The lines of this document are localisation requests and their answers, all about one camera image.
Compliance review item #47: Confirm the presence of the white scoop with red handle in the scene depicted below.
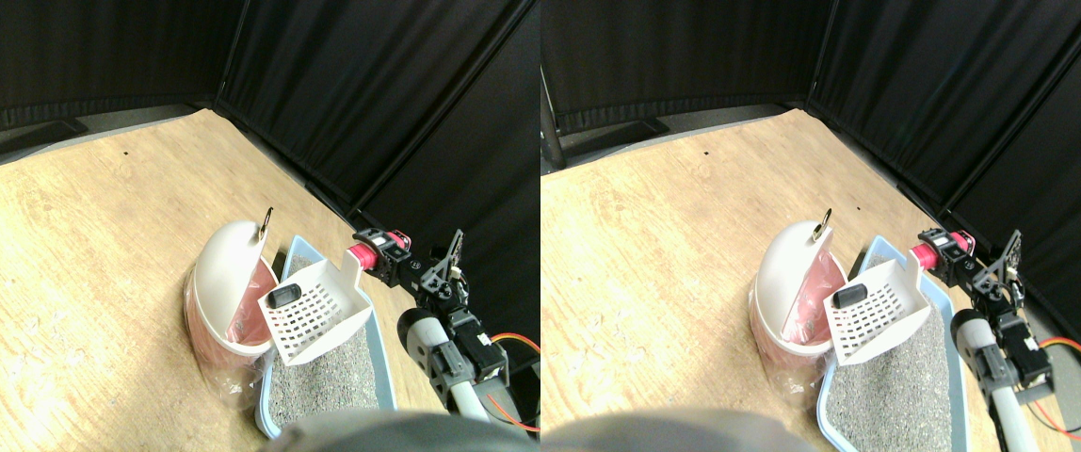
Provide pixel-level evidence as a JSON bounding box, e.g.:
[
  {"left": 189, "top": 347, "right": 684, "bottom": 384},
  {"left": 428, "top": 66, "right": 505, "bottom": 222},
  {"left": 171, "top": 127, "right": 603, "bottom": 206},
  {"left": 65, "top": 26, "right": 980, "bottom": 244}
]
[
  {"left": 258, "top": 231, "right": 410, "bottom": 366},
  {"left": 823, "top": 229, "right": 975, "bottom": 366}
]

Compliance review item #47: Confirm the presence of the blue litter tray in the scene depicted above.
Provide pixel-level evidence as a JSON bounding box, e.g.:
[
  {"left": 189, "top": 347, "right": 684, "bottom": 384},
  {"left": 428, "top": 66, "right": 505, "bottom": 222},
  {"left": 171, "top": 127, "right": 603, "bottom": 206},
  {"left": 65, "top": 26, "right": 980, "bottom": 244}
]
[
  {"left": 253, "top": 235, "right": 400, "bottom": 441},
  {"left": 816, "top": 235, "right": 965, "bottom": 452}
]

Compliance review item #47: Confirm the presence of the white bin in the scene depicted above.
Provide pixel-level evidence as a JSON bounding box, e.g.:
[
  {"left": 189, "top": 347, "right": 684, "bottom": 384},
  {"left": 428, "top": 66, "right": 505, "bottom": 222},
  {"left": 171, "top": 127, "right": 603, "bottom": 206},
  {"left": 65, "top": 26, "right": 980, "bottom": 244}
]
[
  {"left": 183, "top": 207, "right": 282, "bottom": 408},
  {"left": 748, "top": 207, "right": 847, "bottom": 406}
]

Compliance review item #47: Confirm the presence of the grey metal stand pole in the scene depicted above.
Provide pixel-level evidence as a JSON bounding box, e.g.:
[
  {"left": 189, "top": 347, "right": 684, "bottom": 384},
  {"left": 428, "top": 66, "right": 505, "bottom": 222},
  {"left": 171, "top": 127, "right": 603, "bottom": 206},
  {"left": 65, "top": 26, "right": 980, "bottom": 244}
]
[{"left": 540, "top": 66, "right": 568, "bottom": 170}]

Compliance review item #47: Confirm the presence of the black curtain stand foot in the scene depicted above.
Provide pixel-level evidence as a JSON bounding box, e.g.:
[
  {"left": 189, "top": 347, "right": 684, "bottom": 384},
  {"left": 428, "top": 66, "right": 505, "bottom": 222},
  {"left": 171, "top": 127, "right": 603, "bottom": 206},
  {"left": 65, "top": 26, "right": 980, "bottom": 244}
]
[
  {"left": 0, "top": 118, "right": 89, "bottom": 156},
  {"left": 561, "top": 115, "right": 669, "bottom": 152}
]

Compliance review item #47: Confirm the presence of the black bracket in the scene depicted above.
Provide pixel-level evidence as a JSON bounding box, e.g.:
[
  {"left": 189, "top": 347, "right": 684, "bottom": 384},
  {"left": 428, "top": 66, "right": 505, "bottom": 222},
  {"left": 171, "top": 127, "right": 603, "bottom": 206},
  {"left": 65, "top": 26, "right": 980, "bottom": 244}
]
[
  {"left": 428, "top": 229, "right": 466, "bottom": 285},
  {"left": 988, "top": 229, "right": 1027, "bottom": 307}
]

